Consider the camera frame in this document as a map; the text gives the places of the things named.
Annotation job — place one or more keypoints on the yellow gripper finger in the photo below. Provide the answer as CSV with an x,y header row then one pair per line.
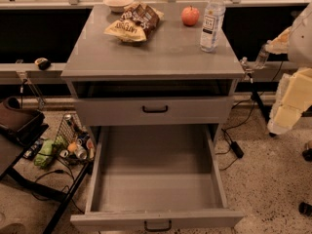
x,y
293,97
280,44

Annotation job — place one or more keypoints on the brown chip bag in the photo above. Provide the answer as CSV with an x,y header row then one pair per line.
x,y
143,15

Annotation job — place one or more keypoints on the yellow chip bag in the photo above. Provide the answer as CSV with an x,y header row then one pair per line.
x,y
126,30

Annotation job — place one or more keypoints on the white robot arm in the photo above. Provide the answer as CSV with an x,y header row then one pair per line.
x,y
300,39

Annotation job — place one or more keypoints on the grey drawer cabinet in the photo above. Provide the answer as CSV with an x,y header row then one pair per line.
x,y
168,65

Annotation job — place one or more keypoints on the closed grey upper drawer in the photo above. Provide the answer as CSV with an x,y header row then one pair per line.
x,y
153,110

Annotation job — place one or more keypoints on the open grey bottom drawer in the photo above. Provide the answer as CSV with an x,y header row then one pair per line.
x,y
154,179

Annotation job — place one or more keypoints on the green bag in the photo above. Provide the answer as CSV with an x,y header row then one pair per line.
x,y
49,151

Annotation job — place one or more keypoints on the small clear water bottle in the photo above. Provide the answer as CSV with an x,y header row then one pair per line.
x,y
262,56

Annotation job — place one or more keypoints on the large clear water bottle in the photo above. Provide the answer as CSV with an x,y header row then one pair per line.
x,y
212,24

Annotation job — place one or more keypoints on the black power adapter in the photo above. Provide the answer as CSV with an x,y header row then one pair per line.
x,y
237,149

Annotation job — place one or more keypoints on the red apple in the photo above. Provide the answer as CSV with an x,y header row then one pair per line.
x,y
190,16

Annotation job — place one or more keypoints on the white bowl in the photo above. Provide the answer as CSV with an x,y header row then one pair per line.
x,y
117,6

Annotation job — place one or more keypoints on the silver soda can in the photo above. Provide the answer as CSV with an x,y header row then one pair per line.
x,y
81,153

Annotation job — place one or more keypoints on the black tape measure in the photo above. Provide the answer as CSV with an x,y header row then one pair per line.
x,y
42,63

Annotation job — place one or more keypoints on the black side table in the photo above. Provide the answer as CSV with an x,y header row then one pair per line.
x,y
10,153

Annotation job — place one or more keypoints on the wire basket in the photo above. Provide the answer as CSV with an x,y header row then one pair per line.
x,y
73,134

